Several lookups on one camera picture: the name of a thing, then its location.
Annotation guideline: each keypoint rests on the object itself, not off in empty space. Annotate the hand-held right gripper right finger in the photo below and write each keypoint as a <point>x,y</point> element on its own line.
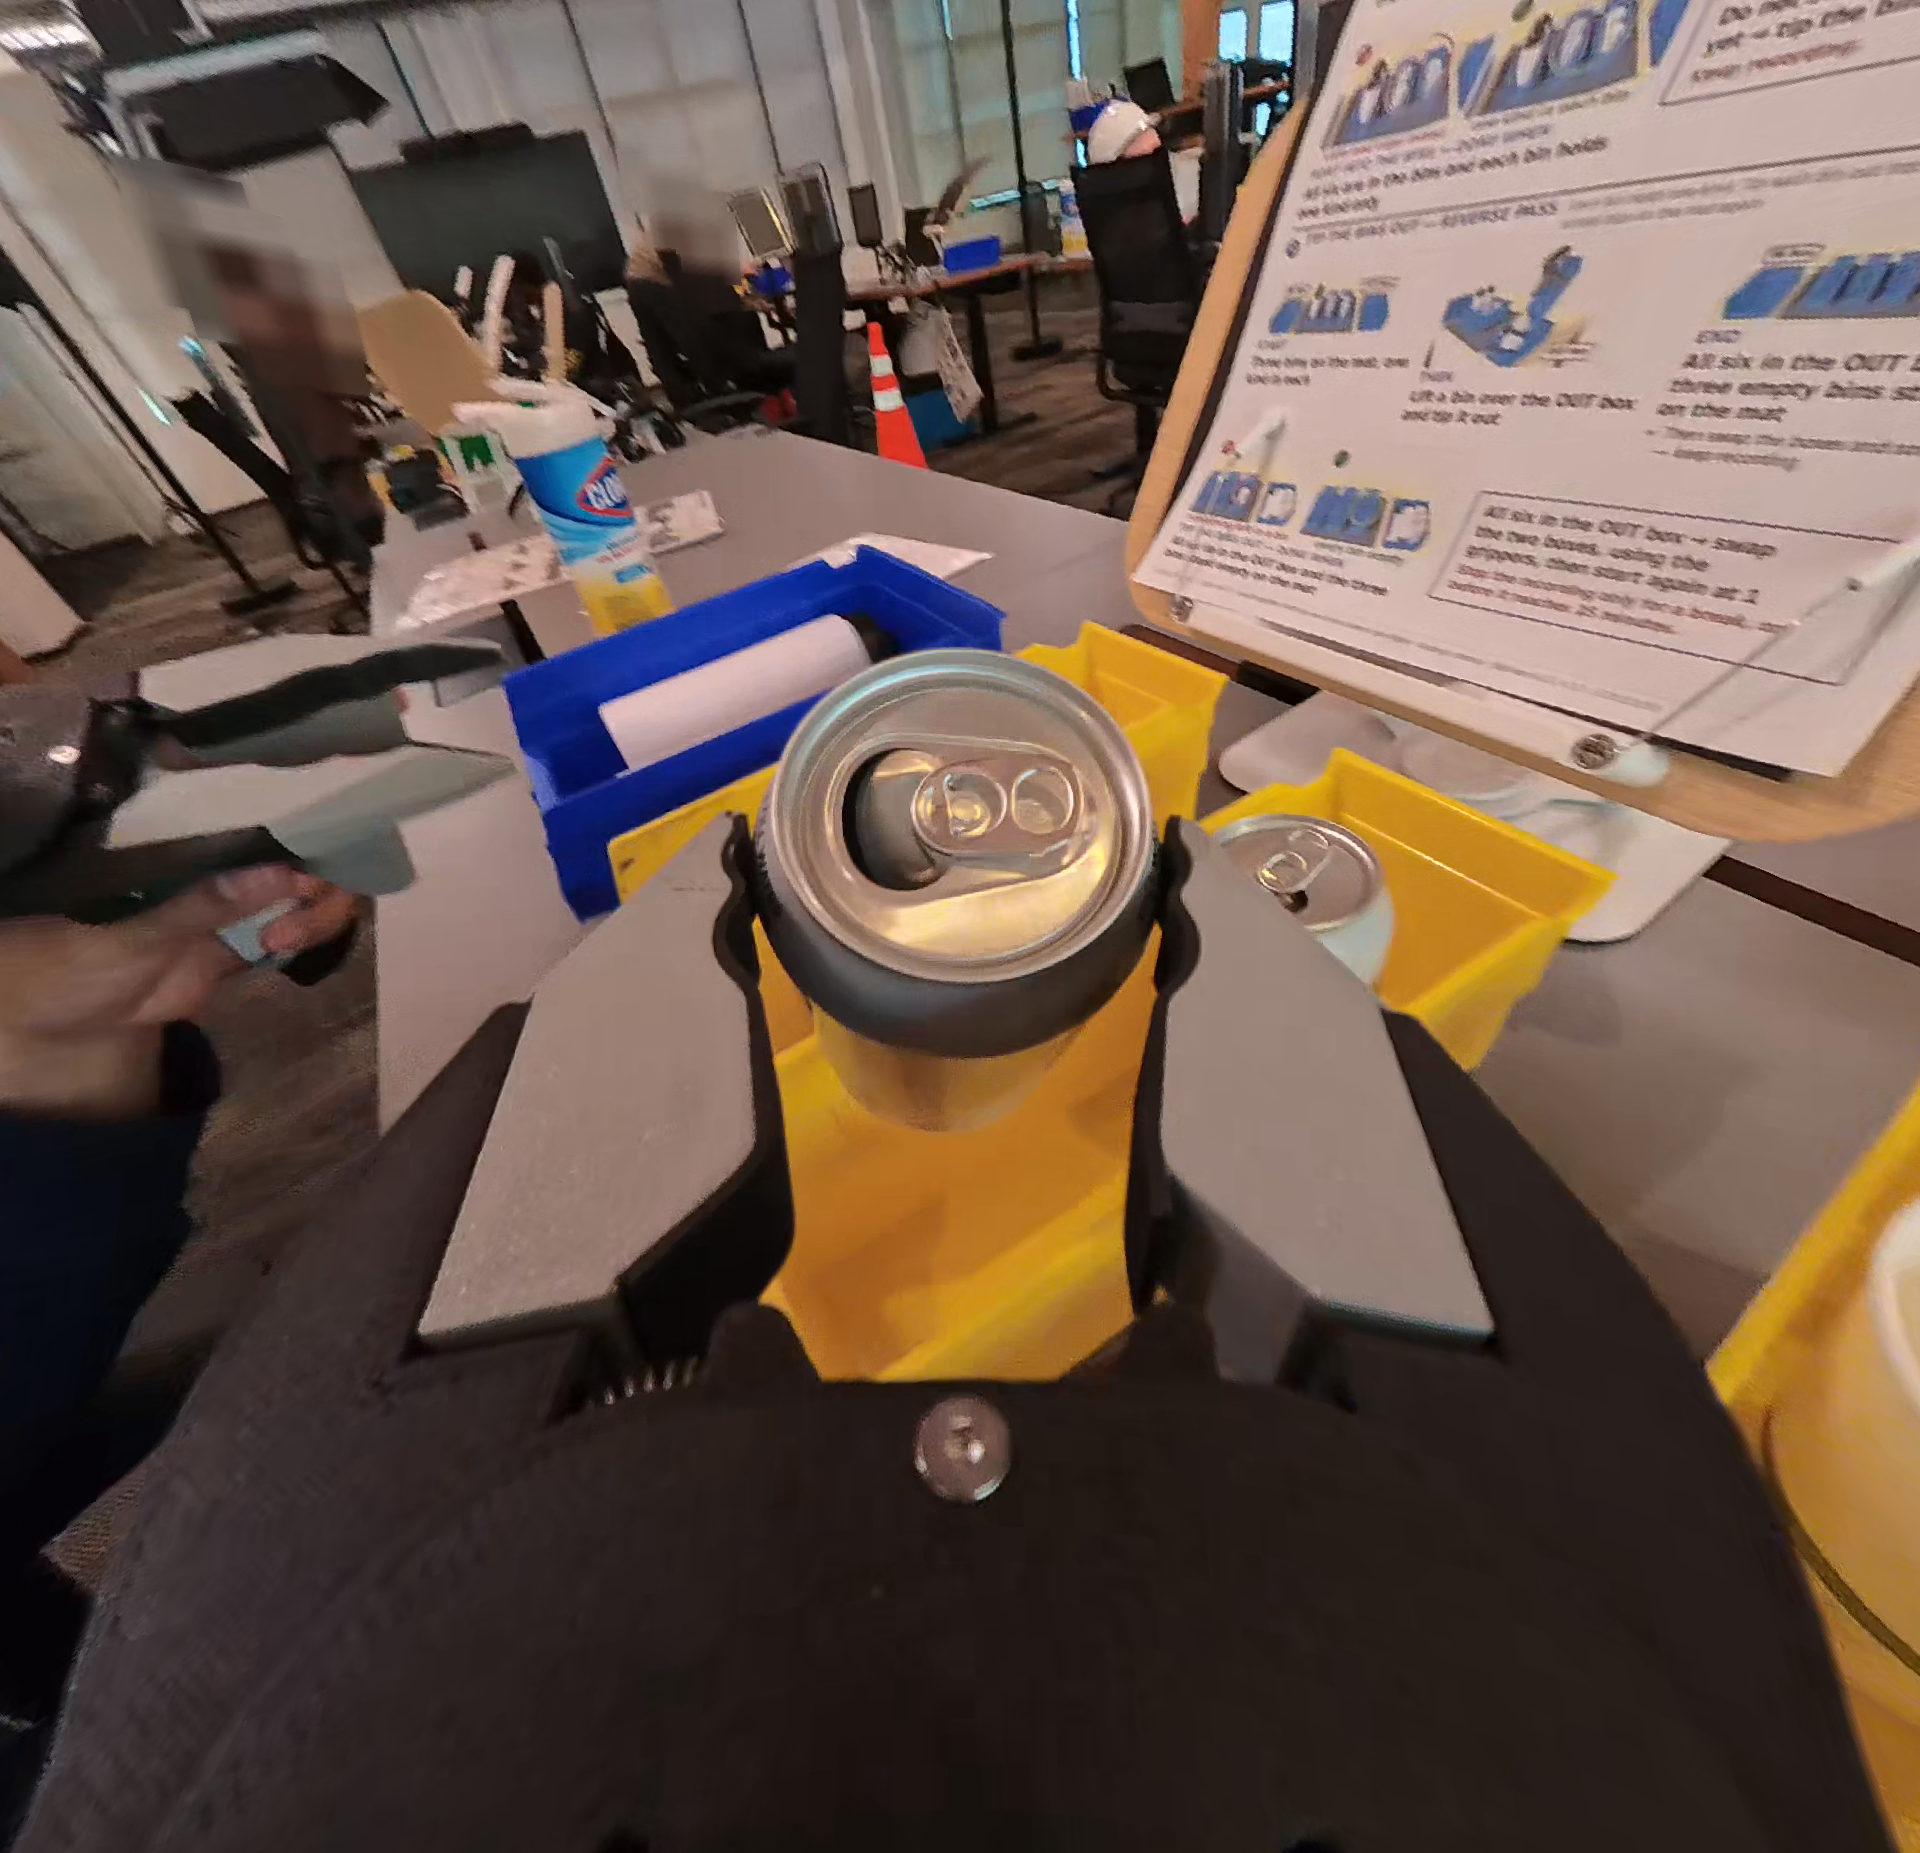
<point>1304,1118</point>

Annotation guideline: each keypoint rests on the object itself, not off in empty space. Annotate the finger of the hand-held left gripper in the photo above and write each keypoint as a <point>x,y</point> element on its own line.
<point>301,803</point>
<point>301,676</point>

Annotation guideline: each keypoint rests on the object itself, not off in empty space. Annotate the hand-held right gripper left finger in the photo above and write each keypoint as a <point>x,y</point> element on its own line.
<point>601,1103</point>

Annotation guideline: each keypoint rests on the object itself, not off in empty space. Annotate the yellow plastic bin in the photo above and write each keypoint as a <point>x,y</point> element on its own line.
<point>1787,1282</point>
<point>960,1238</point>
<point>1501,906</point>

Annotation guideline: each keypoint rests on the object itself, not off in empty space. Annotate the blue plastic bin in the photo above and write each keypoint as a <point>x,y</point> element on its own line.
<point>586,713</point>

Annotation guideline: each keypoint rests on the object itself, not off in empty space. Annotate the silver top drink can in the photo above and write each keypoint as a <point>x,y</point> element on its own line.
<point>960,969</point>
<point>1304,869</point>

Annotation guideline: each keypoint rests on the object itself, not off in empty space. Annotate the person's left hand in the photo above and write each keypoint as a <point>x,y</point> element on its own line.
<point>105,969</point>

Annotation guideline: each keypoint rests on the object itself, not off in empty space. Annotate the disinfecting wipes canister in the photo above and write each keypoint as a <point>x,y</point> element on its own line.
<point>593,518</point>

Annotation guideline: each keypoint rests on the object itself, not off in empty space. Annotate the beige chair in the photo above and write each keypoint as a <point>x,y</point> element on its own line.
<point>428,354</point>

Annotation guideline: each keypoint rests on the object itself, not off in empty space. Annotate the white stand base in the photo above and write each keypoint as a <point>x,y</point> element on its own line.
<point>1620,863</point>

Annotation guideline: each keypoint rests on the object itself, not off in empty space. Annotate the printed leaflet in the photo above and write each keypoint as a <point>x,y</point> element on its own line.
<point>682,521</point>

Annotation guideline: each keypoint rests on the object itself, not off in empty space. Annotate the white bottle with black cap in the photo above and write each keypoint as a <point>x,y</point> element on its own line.
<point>736,691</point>

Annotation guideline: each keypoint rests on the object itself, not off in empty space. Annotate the large black screen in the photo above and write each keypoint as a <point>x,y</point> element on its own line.
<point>494,209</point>

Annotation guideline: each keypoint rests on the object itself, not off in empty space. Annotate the wooden display board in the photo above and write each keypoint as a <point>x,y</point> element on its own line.
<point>1695,794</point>

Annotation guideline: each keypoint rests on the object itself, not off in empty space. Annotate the black softbox light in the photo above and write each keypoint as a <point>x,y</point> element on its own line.
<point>247,107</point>

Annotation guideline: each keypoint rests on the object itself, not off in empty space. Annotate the orange traffic cone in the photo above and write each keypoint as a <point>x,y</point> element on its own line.
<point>896,413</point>

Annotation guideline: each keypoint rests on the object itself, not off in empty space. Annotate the small distant blue bin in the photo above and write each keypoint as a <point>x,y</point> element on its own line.
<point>971,254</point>

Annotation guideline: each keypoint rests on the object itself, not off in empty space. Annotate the printed instruction sheet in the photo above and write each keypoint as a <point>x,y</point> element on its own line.
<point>1574,306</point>

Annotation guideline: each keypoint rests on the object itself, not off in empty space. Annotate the black office chair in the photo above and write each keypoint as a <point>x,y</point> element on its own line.
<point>1139,279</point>

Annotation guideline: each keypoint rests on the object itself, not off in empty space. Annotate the black floor lamp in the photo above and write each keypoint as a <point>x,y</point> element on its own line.
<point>1013,157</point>

